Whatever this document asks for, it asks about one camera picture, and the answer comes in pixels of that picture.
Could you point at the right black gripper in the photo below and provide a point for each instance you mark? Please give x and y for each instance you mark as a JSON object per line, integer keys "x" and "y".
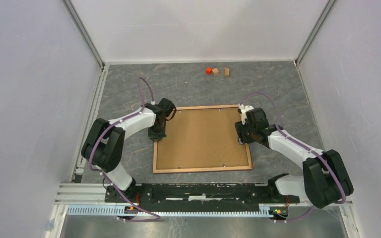
{"x": 240, "y": 128}

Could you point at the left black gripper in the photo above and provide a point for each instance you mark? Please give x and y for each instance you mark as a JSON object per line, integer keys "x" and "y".
{"x": 158, "y": 136}

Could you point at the brown cardboard backing board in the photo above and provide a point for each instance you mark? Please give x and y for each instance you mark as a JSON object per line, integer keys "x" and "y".
{"x": 203, "y": 138}

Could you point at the wooden picture frame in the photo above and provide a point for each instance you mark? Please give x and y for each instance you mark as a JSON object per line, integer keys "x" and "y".
{"x": 203, "y": 170}

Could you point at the tan wooden block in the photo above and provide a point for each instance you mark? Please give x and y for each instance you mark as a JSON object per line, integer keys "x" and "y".
{"x": 227, "y": 72}

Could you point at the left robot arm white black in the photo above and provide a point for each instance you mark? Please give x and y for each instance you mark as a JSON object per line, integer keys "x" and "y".
{"x": 103, "y": 146}

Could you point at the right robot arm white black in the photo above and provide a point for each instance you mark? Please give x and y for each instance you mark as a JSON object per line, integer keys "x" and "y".
{"x": 325, "y": 179}

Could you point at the tan wooden cube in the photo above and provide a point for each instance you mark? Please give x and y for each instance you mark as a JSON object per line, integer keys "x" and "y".
{"x": 215, "y": 71}

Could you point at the red small cube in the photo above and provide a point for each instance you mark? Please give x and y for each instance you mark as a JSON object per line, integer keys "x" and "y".
{"x": 208, "y": 71}

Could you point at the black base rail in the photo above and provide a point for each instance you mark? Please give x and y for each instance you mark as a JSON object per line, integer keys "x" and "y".
{"x": 205, "y": 197}

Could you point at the white cable duct strip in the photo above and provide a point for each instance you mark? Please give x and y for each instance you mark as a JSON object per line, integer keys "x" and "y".
{"x": 122, "y": 211}

